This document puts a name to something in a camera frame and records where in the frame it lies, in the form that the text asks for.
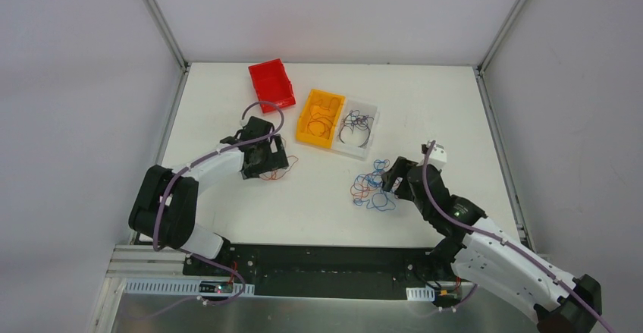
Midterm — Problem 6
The blue thin cable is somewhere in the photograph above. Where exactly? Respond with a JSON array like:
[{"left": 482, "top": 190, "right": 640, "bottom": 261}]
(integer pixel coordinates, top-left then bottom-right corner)
[{"left": 350, "top": 158, "right": 399, "bottom": 213}]

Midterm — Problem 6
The yellow plastic bin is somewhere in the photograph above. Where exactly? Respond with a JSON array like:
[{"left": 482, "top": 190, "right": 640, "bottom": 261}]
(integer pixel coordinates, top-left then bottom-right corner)
[{"left": 295, "top": 89, "right": 346, "bottom": 149}]

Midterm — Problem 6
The orange thin cable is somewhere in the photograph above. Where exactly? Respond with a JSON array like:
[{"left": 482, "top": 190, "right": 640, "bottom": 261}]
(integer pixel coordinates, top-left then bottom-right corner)
[{"left": 259, "top": 96, "right": 370, "bottom": 207}]

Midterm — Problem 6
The white plastic bin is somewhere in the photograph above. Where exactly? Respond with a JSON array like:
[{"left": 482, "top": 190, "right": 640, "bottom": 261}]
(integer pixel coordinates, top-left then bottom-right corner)
[{"left": 331, "top": 97, "right": 380, "bottom": 160}]

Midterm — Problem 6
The purple thin cable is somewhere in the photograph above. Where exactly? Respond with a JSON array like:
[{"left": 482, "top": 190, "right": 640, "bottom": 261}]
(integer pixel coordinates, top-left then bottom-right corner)
[{"left": 336, "top": 109, "right": 377, "bottom": 149}]

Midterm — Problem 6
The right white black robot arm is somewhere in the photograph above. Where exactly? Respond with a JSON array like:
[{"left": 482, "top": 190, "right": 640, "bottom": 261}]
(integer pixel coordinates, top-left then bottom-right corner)
[{"left": 381, "top": 157, "right": 602, "bottom": 332}]

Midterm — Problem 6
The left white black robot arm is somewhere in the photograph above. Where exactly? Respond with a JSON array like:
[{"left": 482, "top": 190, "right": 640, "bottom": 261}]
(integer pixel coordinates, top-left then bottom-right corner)
[{"left": 128, "top": 116, "right": 289, "bottom": 276}]

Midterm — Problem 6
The red plastic bin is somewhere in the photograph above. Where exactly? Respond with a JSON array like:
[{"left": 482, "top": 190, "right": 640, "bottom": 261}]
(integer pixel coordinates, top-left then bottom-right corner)
[{"left": 248, "top": 58, "right": 296, "bottom": 109}]

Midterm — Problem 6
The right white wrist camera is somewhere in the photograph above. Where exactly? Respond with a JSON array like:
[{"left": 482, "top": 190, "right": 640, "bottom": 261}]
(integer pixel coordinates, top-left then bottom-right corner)
[{"left": 422, "top": 142, "right": 447, "bottom": 171}]

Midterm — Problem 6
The right white cable duct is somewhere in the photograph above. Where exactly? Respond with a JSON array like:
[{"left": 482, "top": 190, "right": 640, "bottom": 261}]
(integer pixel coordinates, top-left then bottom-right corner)
[{"left": 406, "top": 287, "right": 435, "bottom": 302}]

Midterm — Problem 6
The white cable duct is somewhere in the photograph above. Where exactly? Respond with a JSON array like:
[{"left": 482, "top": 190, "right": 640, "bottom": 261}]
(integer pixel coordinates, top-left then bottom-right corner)
[
  {"left": 124, "top": 278, "right": 255, "bottom": 297},
  {"left": 406, "top": 287, "right": 435, "bottom": 302}
]

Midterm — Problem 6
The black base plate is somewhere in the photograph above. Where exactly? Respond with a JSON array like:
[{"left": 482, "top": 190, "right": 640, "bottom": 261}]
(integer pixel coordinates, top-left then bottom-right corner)
[{"left": 183, "top": 243, "right": 468, "bottom": 306}]

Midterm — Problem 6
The left white cable duct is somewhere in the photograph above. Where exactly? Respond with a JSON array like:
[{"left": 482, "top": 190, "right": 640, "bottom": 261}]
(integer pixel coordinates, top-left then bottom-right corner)
[{"left": 124, "top": 278, "right": 255, "bottom": 297}]

